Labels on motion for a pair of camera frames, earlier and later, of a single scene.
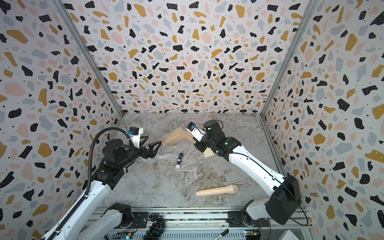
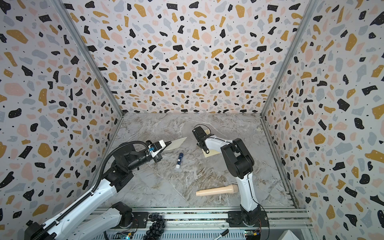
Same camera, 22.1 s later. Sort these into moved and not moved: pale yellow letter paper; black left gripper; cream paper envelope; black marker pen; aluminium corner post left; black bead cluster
Moved: black left gripper; cream paper envelope
Not moved: pale yellow letter paper; aluminium corner post left; black marker pen; black bead cluster
